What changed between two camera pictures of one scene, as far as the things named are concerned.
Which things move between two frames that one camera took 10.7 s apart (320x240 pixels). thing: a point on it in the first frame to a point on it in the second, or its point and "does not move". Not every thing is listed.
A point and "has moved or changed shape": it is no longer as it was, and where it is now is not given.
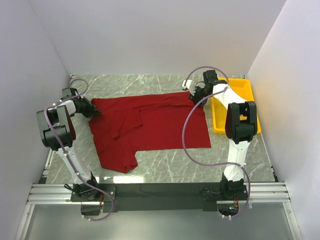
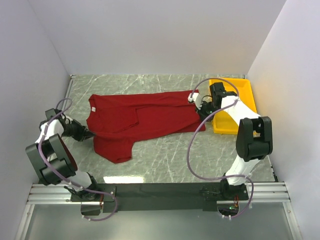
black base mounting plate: [171, 197] does not move
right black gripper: [194, 97] to [201, 112]
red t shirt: [129, 123] has moved or changed shape
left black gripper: [92, 110] to [82, 134]
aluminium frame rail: [258, 193] does not move
